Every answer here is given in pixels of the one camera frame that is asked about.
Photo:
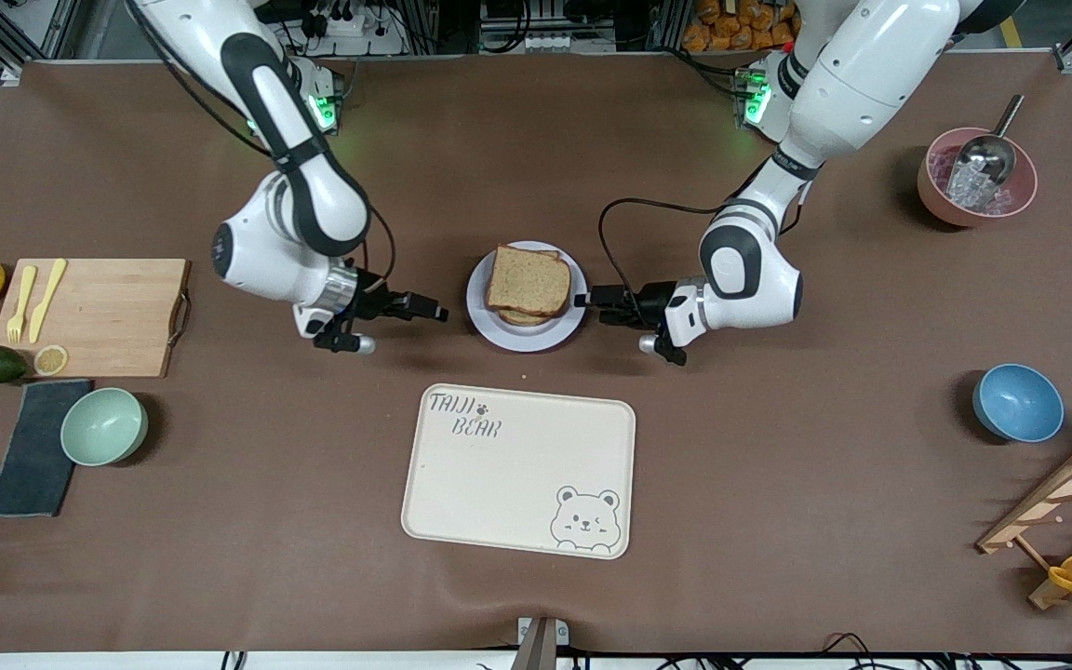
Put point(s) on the blue bowl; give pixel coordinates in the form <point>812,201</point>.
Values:
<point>1018,405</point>

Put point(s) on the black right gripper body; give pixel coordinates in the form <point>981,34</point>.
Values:
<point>374,302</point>

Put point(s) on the yellow plastic fork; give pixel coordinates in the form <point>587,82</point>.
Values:
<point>22,296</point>

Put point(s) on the mint green bowl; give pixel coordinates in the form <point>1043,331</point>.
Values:
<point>103,426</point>

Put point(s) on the brown table mat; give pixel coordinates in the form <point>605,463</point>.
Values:
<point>778,512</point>

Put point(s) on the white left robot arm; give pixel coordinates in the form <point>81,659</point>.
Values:
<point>871,74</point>

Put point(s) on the aluminium frame post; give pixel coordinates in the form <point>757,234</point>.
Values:
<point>11,73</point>

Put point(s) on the lemon slice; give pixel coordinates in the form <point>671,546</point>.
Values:
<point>51,360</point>

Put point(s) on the orange snack bags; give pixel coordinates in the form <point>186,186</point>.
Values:
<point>731,28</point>

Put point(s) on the clear ice cube pile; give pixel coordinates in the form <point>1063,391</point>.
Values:
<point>964,194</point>

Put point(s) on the metal scoop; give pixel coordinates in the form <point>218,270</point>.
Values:
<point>987,154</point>

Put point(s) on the pale lavender round plate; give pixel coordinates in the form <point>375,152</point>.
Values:
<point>480,326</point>

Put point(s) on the white power strip with plugs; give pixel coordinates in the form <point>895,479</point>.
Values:
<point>350,26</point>

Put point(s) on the pink bowl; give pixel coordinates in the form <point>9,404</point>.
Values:
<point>931,200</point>

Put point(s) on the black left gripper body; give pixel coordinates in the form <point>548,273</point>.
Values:
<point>649,302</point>

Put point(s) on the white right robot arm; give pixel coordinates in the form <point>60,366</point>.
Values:
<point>266,251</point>

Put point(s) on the yellow plastic knife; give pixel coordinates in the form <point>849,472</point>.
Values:
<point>46,302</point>

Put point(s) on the grey metal camera bracket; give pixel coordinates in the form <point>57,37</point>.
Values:
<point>541,647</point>

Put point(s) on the dark grey cloth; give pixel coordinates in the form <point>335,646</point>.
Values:
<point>29,465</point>

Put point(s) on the wooden drying rack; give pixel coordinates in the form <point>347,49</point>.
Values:
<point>1052,491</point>

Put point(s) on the cream bear print tray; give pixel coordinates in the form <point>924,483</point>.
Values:
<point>517,484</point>

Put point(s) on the wooden cutting board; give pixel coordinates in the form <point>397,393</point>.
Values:
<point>108,316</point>

